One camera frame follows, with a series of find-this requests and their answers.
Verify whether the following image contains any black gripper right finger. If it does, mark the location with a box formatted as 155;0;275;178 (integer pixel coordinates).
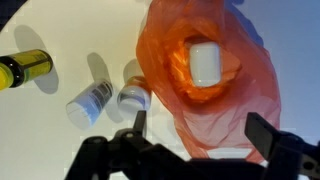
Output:
244;112;320;180

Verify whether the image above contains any white tube with barcode label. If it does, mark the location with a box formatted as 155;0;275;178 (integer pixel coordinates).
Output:
65;78;115;130

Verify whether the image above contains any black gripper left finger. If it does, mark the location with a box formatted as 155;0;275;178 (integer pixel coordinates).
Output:
64;109;201;180

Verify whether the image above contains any dark bottle with yellow cap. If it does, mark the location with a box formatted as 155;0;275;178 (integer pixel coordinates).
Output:
0;49;54;92

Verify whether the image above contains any orange plastic bag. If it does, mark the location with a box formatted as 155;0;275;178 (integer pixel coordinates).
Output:
135;0;282;164

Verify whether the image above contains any small jar with white lid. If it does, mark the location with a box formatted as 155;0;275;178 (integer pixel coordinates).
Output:
116;75;153;118

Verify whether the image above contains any white bottle with blue cap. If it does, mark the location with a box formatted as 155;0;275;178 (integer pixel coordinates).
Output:
188;41;222;88

